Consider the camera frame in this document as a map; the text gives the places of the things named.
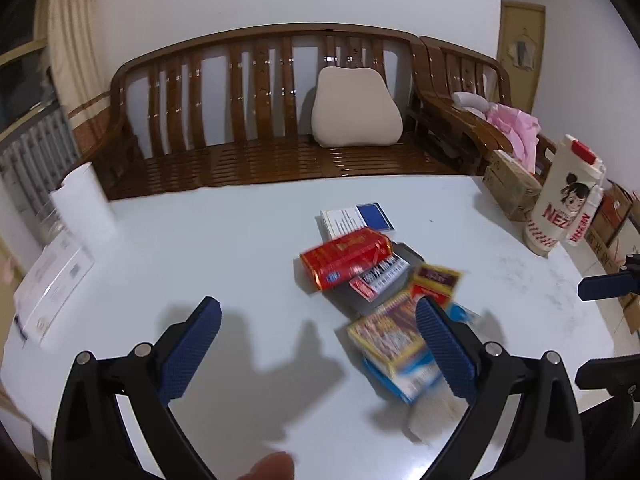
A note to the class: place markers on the blue white bear print box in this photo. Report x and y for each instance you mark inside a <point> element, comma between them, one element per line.
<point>415,384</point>

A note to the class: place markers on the person's left hand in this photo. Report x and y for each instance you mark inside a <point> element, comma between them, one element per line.
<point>270,467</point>

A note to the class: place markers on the white cartoon print bucket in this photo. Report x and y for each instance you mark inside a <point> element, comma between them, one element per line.
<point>555,205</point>

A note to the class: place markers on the printed cardboard box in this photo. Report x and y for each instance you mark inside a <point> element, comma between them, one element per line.
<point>617,252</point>

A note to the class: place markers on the white and dark blue box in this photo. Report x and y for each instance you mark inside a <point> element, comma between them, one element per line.
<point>345,220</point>

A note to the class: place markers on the white cylinder container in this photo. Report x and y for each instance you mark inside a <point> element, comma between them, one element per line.
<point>82,205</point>

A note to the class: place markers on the white grey cloth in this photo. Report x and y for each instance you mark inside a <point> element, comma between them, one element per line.
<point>470,102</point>

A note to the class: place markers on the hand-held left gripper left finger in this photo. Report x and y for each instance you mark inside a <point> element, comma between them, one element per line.
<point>192,355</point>

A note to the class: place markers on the grey door hanging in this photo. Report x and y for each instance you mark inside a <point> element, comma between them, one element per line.
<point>522,50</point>

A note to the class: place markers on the yellow wooden door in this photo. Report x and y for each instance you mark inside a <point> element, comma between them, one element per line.
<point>522,20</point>

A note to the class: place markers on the brown cardboard tissue box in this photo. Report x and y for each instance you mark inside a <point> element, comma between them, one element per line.
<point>512,187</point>

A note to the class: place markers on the brown wooden bench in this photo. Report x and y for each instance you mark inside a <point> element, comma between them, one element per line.
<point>225,160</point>

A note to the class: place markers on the beige curtain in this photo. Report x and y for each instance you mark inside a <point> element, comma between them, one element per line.
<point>75,35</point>

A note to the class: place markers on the brown wooden armchair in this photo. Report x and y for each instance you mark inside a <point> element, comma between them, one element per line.
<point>450,110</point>

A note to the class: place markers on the yellow colourful box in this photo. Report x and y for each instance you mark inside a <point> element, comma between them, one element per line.
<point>385,335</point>

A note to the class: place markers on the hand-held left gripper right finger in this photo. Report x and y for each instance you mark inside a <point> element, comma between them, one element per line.
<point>445,355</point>

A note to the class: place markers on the beige cushion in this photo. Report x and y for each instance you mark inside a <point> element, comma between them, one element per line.
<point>355,110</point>

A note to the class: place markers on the grey radiator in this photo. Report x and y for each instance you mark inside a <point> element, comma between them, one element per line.
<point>35,160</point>

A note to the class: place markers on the grey box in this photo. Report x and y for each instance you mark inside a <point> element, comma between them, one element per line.
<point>345,302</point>

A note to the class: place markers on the open brown cardboard box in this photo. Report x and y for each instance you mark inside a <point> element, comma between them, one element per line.
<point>617,210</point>

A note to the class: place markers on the white flat box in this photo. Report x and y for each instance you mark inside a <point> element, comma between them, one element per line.
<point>52,290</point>

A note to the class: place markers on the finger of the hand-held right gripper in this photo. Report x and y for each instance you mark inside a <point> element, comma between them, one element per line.
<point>607,375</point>
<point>607,286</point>

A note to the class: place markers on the yellow red packet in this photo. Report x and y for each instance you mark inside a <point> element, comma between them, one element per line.
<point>435,280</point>

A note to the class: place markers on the light blue packet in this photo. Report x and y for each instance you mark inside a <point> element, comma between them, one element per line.
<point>462,312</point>

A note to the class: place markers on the red white striped pack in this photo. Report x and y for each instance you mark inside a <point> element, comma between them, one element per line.
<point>380,275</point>

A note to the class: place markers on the red box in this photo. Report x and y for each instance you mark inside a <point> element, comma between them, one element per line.
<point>345,257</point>

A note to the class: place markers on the pink cloth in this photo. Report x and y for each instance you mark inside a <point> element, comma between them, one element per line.
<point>517,132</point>

